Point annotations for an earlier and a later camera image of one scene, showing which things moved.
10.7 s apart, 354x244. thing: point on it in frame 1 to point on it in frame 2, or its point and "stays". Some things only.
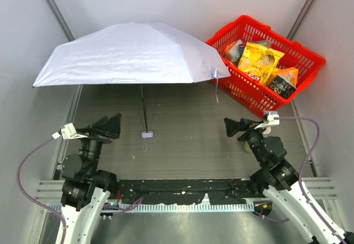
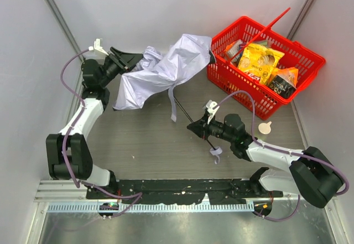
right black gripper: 246,129 to 205,129
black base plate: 188,191 stays
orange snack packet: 232,51 stays
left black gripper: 97,134 to 120,61
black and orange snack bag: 284,81 stays
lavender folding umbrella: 134,53 to 160,71
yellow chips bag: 259,61 stays
